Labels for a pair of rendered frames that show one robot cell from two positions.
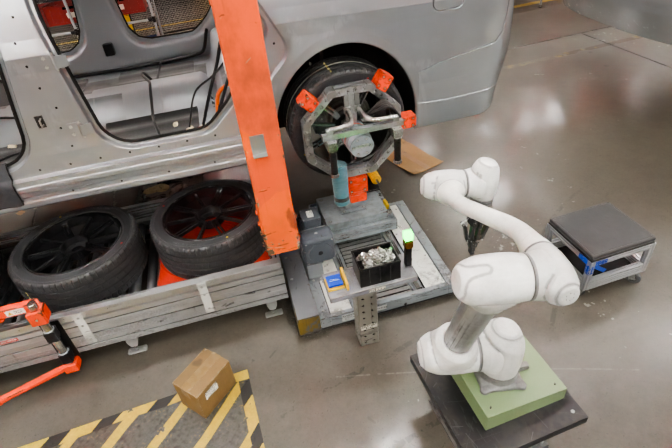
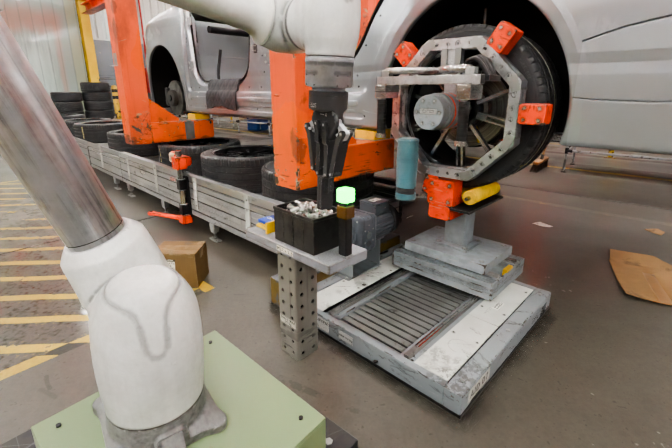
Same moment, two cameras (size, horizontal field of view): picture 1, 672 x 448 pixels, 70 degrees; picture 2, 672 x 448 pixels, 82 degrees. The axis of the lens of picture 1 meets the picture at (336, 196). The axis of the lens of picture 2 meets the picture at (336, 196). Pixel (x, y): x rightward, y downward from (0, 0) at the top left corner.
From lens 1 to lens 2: 198 cm
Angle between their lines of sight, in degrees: 54
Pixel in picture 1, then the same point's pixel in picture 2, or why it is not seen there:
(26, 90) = not seen: hidden behind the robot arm
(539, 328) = not seen: outside the picture
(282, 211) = (287, 129)
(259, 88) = not seen: outside the picture
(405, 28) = not seen: outside the picture
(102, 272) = (226, 163)
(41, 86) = not seen: hidden behind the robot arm
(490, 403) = (70, 423)
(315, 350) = (257, 317)
